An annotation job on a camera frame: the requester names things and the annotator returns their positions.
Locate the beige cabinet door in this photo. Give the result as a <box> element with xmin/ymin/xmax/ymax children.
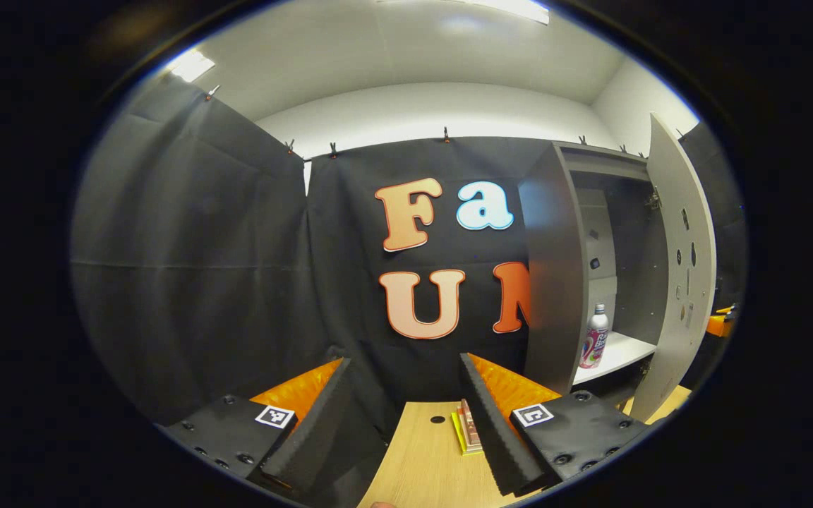
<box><xmin>629</xmin><ymin>113</ymin><xmax>718</xmax><ymax>424</ymax></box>

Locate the black backdrop cloth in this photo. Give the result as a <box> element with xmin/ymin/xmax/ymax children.
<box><xmin>70</xmin><ymin>74</ymin><xmax>747</xmax><ymax>442</ymax></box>

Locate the yellow book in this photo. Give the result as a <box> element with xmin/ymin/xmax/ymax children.
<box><xmin>450</xmin><ymin>411</ymin><xmax>483</xmax><ymax>456</ymax></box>

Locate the white cabinet shelf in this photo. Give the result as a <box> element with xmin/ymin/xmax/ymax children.
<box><xmin>574</xmin><ymin>332</ymin><xmax>658</xmax><ymax>385</ymax></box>

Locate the silver bottle with colourful label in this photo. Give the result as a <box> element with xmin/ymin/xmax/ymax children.
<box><xmin>579</xmin><ymin>303</ymin><xmax>610</xmax><ymax>370</ymax></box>

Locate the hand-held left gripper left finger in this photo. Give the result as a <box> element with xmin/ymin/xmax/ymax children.
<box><xmin>156</xmin><ymin>356</ymin><xmax>353</xmax><ymax>497</ymax></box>

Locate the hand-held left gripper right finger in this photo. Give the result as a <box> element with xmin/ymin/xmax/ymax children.
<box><xmin>459</xmin><ymin>353</ymin><xmax>651</xmax><ymax>497</ymax></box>

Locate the row of black cloth clips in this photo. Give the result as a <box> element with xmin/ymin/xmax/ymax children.
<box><xmin>205</xmin><ymin>85</ymin><xmax>684</xmax><ymax>159</ymax></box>

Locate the grey cabinet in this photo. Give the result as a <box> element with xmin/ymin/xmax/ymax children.
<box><xmin>518</xmin><ymin>140</ymin><xmax>663</xmax><ymax>410</ymax></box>

